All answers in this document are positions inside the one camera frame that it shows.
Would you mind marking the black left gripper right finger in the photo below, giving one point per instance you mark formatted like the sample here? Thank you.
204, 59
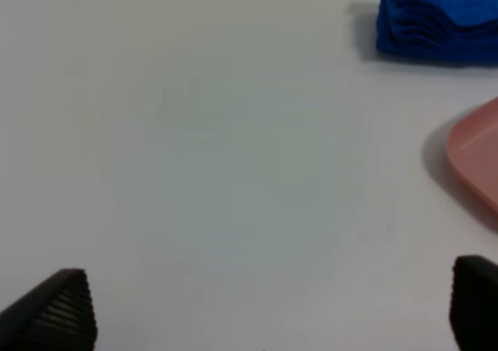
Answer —
473, 309

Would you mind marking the pink square plate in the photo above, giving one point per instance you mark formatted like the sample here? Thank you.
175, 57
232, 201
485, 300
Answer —
471, 154

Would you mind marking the blue cloth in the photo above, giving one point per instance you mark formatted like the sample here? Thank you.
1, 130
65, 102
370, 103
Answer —
459, 31

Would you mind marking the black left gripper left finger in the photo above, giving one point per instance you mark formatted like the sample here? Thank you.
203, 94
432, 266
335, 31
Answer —
57, 314

